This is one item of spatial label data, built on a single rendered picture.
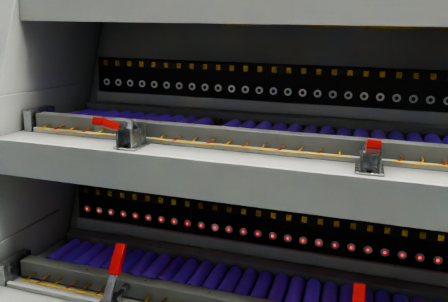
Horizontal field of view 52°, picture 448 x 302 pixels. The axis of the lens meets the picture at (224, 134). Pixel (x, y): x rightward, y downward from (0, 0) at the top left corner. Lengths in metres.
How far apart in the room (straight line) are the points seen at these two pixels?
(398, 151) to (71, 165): 0.36
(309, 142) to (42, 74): 0.39
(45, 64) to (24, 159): 0.16
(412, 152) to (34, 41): 0.50
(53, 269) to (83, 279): 0.05
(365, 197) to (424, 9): 0.20
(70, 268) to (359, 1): 0.47
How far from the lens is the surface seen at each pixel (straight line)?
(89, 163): 0.55
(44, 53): 0.70
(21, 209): 0.69
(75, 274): 0.63
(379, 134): 0.57
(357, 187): 0.46
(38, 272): 0.66
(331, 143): 0.51
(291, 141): 0.51
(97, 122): 0.48
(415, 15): 0.51
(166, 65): 0.70
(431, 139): 0.58
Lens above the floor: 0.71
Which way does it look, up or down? 7 degrees up
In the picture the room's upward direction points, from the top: 7 degrees clockwise
